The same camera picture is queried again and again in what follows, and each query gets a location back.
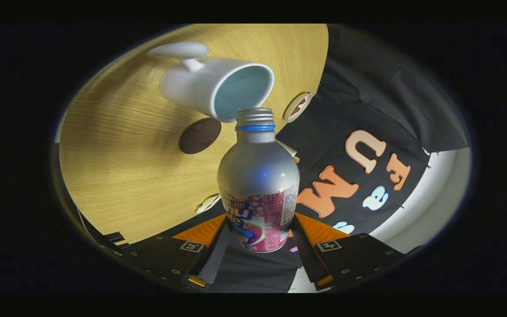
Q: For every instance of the white toaster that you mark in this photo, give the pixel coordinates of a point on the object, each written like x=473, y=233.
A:
x=287, y=148

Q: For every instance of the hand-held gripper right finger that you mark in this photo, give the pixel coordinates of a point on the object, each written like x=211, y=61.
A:
x=307, y=259

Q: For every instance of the dark round coaster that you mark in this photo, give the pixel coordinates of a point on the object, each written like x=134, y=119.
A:
x=200, y=135

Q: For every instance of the black backdrop cloth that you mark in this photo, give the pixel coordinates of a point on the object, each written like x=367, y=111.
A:
x=368, y=88

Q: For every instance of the white cup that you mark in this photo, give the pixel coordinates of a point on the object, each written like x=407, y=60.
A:
x=187, y=83

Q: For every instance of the small round plate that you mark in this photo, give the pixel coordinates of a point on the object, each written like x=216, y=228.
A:
x=297, y=107

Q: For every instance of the wooden table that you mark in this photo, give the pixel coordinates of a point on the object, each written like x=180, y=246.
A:
x=117, y=176

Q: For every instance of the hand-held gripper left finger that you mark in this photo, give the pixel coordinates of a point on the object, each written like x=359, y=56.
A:
x=215, y=259

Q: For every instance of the white divided dish with beans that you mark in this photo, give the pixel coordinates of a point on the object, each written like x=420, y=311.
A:
x=208, y=203

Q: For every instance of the silver bottle with pink label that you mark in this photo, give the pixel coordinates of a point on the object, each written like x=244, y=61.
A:
x=258, y=171

